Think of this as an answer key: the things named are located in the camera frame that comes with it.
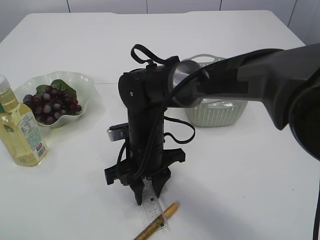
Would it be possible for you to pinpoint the clear plastic sheet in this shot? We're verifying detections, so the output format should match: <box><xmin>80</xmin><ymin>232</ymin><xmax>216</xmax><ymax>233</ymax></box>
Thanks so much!
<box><xmin>201</xmin><ymin>98</ymin><xmax>235</xmax><ymax>109</ymax></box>

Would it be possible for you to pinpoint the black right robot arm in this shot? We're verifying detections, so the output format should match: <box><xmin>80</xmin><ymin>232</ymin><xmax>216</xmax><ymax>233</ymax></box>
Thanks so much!
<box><xmin>104</xmin><ymin>44</ymin><xmax>320</xmax><ymax>205</ymax></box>

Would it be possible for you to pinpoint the gold marker pen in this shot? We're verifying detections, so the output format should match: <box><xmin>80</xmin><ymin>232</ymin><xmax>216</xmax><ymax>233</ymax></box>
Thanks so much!
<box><xmin>134</xmin><ymin>202</ymin><xmax>180</xmax><ymax>240</ymax></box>

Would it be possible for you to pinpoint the purple artificial grape bunch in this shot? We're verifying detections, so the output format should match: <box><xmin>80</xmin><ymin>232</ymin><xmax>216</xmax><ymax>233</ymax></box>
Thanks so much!
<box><xmin>22</xmin><ymin>79</ymin><xmax>83</xmax><ymax>125</ymax></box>

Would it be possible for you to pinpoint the pale green wavy plate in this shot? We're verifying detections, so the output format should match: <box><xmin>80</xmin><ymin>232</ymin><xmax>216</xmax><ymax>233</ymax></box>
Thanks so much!
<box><xmin>14</xmin><ymin>71</ymin><xmax>95</xmax><ymax>129</ymax></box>

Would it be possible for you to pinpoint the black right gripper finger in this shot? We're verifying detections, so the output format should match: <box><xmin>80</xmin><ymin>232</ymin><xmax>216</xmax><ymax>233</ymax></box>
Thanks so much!
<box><xmin>151</xmin><ymin>172</ymin><xmax>171</xmax><ymax>198</ymax></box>
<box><xmin>130</xmin><ymin>179</ymin><xmax>145</xmax><ymax>206</ymax></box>

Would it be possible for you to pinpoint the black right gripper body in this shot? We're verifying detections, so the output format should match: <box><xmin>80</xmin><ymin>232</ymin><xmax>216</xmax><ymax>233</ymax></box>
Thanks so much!
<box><xmin>104</xmin><ymin>148</ymin><xmax>186</xmax><ymax>185</ymax></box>

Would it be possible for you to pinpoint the clear plastic ruler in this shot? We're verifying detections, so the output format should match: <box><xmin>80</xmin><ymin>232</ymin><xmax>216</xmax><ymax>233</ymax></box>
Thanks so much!
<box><xmin>141</xmin><ymin>177</ymin><xmax>168</xmax><ymax>230</ymax></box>

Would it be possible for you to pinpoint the green woven plastic basket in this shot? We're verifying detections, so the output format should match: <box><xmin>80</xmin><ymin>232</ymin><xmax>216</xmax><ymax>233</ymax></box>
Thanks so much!
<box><xmin>182</xmin><ymin>53</ymin><xmax>250</xmax><ymax>128</ymax></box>

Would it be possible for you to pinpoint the yellow tea drink bottle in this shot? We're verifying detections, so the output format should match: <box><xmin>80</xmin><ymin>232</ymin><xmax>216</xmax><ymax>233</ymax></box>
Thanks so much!
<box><xmin>0</xmin><ymin>75</ymin><xmax>48</xmax><ymax>167</ymax></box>

